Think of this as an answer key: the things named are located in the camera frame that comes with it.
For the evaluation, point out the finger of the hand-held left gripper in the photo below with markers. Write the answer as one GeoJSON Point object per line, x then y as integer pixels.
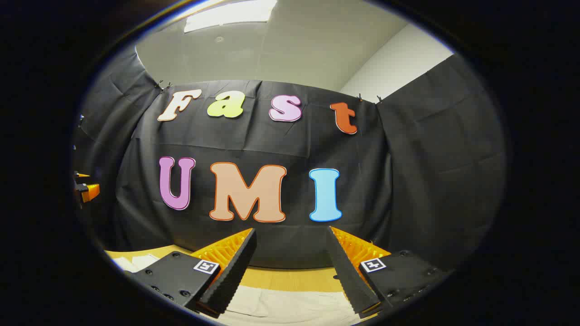
{"type": "Point", "coordinates": [88, 191]}

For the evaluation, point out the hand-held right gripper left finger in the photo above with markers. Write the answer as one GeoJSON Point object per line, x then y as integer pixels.
{"type": "Point", "coordinates": [235, 267]}

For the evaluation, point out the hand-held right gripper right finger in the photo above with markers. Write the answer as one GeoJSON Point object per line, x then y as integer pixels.
{"type": "Point", "coordinates": [346, 271]}

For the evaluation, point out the cream white jeans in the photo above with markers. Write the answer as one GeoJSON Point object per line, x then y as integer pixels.
{"type": "Point", "coordinates": [290, 308]}

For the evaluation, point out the black backdrop cloth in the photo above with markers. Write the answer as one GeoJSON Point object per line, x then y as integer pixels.
{"type": "Point", "coordinates": [272, 145]}

